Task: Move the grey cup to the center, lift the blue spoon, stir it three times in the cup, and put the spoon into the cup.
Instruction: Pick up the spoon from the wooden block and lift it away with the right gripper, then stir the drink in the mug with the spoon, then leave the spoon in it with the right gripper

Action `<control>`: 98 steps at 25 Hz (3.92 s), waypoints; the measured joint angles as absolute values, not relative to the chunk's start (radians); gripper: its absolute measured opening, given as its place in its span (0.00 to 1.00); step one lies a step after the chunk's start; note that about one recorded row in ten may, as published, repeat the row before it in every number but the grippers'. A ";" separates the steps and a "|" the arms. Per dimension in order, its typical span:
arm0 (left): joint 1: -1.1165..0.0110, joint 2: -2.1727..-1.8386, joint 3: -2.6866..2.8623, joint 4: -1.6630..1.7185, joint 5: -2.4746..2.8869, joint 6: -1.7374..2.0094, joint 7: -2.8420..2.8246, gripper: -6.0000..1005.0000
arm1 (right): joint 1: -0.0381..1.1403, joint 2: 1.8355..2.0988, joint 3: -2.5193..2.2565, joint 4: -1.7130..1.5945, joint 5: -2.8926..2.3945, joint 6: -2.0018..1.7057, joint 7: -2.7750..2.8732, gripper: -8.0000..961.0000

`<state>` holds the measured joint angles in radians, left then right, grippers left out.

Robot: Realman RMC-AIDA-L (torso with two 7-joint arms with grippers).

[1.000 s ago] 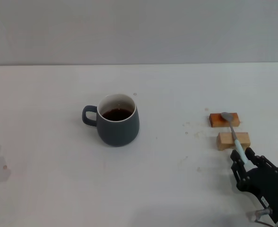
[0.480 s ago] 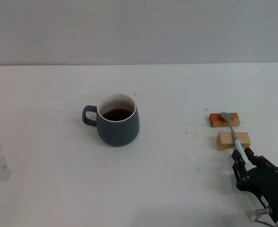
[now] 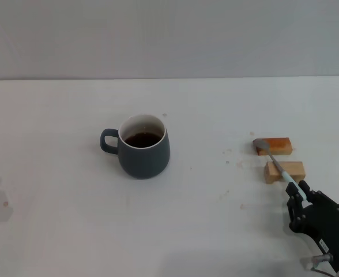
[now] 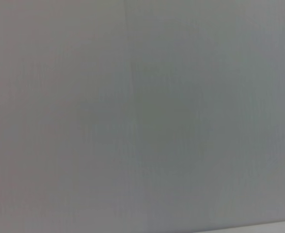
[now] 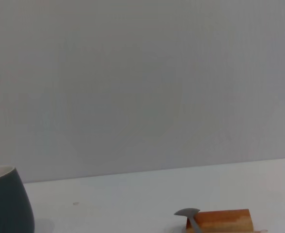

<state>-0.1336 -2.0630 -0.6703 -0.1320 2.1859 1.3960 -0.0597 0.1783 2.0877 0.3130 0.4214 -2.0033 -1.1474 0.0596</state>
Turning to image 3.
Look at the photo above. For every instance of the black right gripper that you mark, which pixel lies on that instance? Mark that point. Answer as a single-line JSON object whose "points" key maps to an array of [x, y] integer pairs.
{"points": [[325, 222]]}

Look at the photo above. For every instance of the dark grey ceramic coffee mug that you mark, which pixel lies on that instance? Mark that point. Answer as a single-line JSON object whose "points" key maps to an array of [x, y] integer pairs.
{"points": [[143, 161]]}

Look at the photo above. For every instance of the light notched wooden block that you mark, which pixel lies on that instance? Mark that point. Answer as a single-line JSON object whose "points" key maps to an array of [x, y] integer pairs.
{"points": [[295, 170]]}

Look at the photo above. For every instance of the brown stained wooden block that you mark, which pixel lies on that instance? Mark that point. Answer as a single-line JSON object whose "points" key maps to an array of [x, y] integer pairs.
{"points": [[280, 144]]}

